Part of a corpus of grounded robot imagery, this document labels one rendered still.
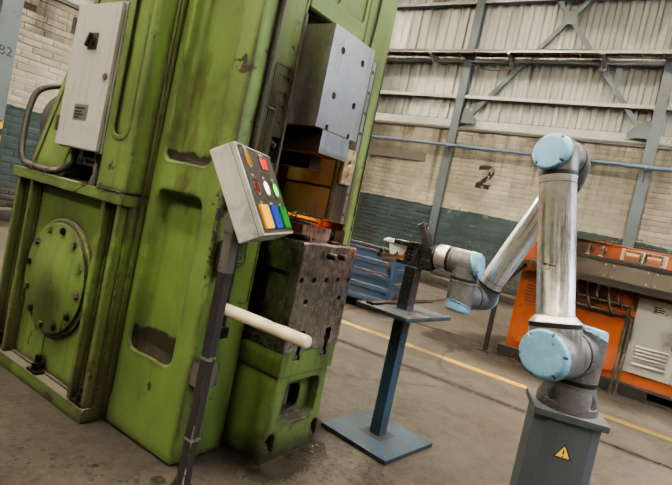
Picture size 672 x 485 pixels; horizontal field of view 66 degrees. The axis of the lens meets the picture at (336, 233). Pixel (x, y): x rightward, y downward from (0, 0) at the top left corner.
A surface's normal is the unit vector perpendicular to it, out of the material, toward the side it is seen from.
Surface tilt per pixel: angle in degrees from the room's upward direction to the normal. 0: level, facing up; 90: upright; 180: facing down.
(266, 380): 89
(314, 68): 90
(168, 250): 90
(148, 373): 90
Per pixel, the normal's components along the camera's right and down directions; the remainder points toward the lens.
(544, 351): -0.73, -0.03
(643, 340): -0.56, -0.07
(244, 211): -0.16, 0.02
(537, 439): -0.84, -0.14
